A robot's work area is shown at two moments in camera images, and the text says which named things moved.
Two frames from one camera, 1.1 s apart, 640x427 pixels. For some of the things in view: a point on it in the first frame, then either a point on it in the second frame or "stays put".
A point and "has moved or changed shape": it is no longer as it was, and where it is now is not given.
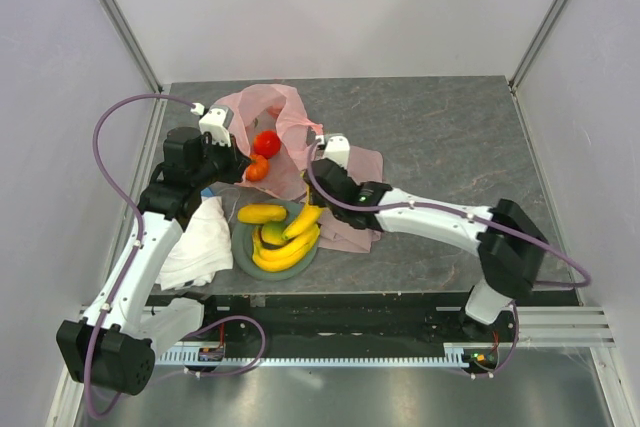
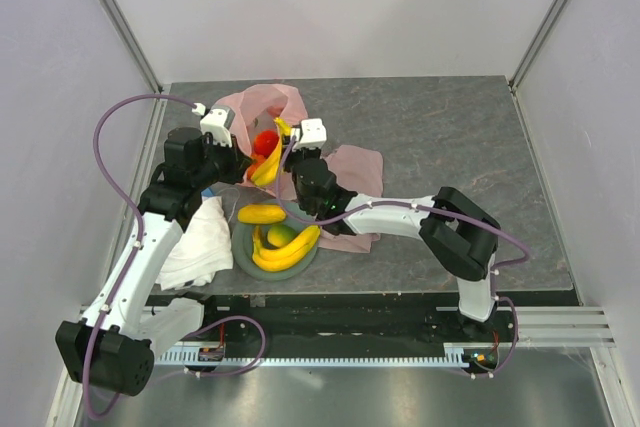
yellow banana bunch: [287, 256] stays put
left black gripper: [236, 160] stays put
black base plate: [360, 319] stays put
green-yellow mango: [271, 231] has moved or changed shape
